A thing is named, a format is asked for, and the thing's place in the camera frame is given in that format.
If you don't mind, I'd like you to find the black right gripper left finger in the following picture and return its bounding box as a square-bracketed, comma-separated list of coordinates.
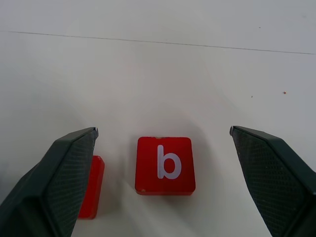
[0, 127, 99, 237]

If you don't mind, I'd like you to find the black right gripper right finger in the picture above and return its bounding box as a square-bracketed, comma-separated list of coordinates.
[229, 125, 316, 237]

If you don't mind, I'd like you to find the red letter b block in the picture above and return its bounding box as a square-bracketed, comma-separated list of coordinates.
[134, 136, 197, 197]

